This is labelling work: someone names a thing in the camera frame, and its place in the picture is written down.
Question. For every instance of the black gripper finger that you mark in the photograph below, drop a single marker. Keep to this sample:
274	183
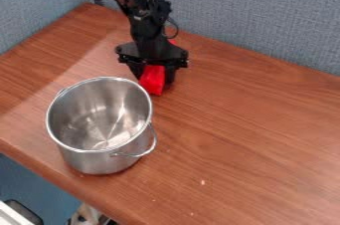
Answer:
170	76
138	69

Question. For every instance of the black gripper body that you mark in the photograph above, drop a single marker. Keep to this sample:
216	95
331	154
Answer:
151	47

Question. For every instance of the red rectangular block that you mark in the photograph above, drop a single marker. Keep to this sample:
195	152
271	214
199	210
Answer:
154	79

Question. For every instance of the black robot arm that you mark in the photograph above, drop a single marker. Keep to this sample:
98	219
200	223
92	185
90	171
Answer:
146	8

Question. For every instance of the white object under table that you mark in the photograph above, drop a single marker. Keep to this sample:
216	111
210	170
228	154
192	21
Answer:
90	216

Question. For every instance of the black and white chair part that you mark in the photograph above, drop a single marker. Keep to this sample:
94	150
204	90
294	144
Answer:
16	214

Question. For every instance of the metal pot with handles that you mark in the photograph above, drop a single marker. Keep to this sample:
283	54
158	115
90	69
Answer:
99	121

